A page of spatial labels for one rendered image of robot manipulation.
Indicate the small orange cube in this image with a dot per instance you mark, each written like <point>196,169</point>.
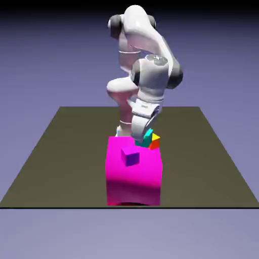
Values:
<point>154,142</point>

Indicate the small purple cube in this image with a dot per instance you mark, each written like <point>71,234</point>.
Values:
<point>130,156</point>

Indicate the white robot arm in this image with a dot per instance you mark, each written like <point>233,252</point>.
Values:
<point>145,40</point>

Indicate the small teal cube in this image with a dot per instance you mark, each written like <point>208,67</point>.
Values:
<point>146,139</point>

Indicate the large magenta box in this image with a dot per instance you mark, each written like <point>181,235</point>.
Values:
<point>133,178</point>

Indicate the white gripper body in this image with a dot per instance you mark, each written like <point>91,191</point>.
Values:
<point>139,125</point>

